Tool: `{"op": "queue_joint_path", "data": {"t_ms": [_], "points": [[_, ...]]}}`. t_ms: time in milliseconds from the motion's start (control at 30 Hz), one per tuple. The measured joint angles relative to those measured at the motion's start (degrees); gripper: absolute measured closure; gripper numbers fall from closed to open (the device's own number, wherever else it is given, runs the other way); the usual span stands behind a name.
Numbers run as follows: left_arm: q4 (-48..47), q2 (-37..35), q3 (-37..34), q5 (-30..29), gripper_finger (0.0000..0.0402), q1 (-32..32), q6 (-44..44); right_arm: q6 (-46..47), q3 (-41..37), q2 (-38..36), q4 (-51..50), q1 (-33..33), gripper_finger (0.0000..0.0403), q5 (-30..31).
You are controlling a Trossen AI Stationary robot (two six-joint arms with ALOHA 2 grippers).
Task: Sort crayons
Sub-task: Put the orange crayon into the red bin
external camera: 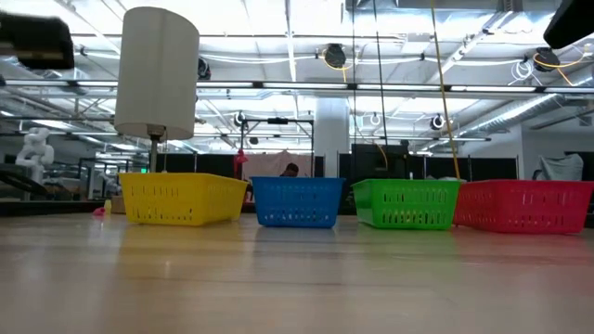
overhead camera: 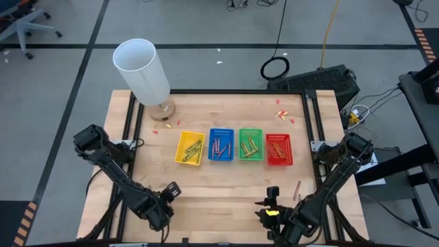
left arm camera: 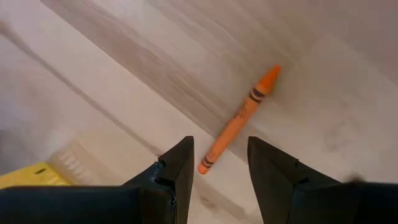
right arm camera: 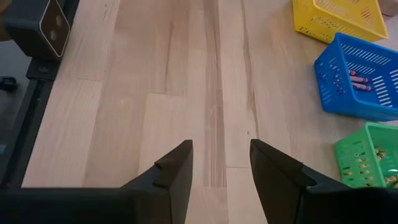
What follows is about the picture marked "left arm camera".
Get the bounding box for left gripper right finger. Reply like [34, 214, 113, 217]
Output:
[247, 136, 398, 224]

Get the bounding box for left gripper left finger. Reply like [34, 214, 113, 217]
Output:
[0, 135, 195, 224]

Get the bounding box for yellow plastic basket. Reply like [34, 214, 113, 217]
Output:
[0, 161, 72, 190]

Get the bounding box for orange crayon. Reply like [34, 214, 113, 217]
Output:
[197, 64, 282, 175]

